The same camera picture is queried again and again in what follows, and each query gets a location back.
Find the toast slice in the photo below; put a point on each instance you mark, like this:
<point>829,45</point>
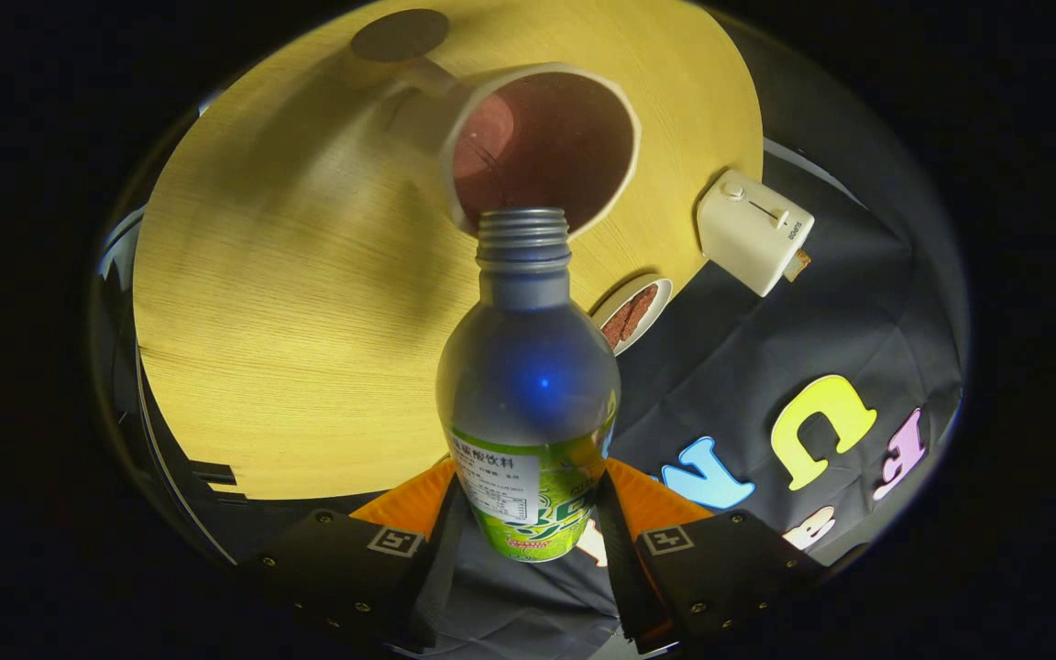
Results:
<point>797,266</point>

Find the silver juice bottle green label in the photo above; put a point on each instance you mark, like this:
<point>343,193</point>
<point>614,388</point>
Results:
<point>528,367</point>

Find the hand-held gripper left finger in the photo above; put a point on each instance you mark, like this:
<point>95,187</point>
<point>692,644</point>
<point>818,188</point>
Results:
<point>354,573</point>

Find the red meat slices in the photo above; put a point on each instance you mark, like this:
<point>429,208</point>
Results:
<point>629,316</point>

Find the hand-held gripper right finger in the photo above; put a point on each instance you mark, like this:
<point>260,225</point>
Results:
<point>720,573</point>

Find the grey round plate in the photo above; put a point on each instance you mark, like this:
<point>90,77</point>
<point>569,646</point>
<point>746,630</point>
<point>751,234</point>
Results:
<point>652,321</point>

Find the white toaster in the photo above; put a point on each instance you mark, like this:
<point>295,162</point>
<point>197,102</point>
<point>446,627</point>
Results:
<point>748,234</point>

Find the round wooden table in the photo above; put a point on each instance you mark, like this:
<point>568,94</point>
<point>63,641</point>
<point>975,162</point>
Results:
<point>308,367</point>

